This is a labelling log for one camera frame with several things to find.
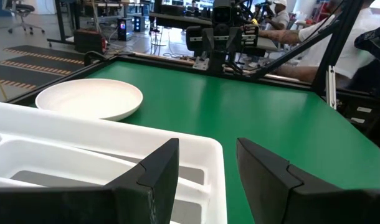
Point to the black computer tower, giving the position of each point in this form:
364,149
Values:
124,28
139,23

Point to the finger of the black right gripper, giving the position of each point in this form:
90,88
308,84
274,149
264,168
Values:
207,40
235,39

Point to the black red box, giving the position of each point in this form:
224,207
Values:
90,40

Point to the person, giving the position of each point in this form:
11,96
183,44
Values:
280,17
345,62

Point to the black mat orange stripes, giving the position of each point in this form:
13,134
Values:
15,76
46,62

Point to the green table mat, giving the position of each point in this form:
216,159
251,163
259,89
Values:
240,102

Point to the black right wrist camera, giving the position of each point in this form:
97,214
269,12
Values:
221,14

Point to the black desk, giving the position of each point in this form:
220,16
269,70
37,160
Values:
177,18

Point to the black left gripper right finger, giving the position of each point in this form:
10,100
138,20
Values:
264,186

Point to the grey office chair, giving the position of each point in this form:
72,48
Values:
21,11

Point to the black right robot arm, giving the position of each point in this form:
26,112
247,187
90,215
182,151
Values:
216,60

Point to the person's forearm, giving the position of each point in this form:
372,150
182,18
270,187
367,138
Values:
296,74
283,36

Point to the black device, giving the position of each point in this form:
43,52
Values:
373,40

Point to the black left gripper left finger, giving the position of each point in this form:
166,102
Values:
146,193

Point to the grey metal mounting plate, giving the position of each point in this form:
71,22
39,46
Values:
201,63

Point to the black desk frame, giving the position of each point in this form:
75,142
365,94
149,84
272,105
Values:
60,21

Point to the white round plate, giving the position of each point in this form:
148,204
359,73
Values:
90,96

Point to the white plastic cutlery tray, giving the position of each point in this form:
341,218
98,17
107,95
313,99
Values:
84,130

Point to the grey metal bracket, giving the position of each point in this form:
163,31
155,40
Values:
331,90

